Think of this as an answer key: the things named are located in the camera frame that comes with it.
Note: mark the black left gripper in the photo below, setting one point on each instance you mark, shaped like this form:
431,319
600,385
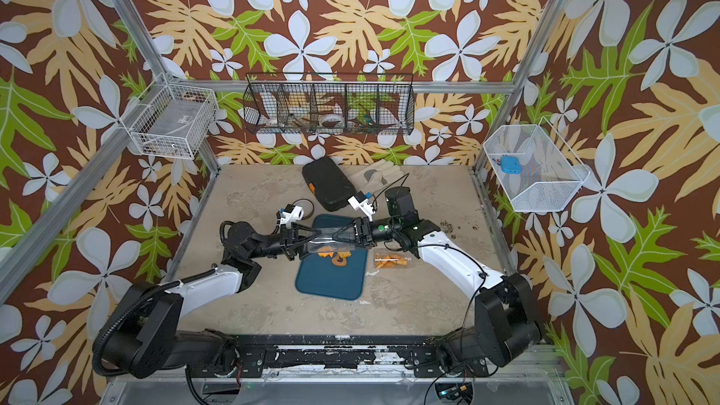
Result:
288,240

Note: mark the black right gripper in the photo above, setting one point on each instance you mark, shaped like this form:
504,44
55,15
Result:
361,225

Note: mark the round brown cookie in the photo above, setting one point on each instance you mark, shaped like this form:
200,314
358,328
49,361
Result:
339,261

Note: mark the clear plastic cookie jar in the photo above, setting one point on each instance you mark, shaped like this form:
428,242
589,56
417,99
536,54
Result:
325,239

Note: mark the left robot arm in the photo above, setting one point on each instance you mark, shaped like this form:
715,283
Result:
142,336

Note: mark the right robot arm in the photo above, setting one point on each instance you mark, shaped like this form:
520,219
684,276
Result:
506,317

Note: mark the lying clear jar with cookies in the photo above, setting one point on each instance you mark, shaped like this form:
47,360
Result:
384,259

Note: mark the teal plastic tray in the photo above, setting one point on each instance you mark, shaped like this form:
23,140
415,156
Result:
319,277

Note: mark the black plastic tool case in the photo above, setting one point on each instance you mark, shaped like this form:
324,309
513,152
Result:
328,183

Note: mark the white tape roll in basket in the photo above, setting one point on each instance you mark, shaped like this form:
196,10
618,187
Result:
332,121

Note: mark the blue object in basket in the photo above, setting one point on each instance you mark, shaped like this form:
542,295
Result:
510,165

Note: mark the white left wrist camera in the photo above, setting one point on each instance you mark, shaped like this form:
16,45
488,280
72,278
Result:
289,215

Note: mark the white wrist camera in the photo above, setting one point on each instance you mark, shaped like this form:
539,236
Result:
363,202
289,215

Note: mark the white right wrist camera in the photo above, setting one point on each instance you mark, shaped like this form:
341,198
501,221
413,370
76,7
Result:
363,202

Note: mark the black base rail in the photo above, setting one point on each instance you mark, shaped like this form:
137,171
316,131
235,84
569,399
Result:
421,356

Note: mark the black wire basket centre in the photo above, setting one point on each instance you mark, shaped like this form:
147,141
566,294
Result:
297,108

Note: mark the white wire basket left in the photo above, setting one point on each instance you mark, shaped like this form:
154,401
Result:
170,119

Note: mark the white wire basket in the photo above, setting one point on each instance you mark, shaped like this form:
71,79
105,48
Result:
552,172
170,119

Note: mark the aluminium frame back bar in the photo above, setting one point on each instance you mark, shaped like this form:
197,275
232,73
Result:
464,88

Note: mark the white wire basket right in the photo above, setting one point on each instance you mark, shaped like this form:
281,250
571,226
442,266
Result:
552,172

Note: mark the aluminium frame post left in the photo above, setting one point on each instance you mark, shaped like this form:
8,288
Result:
137,31

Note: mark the aluminium frame post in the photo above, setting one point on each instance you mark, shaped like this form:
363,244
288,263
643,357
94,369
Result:
529,56
137,31

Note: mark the aluminium frame post right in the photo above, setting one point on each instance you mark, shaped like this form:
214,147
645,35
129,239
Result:
529,56

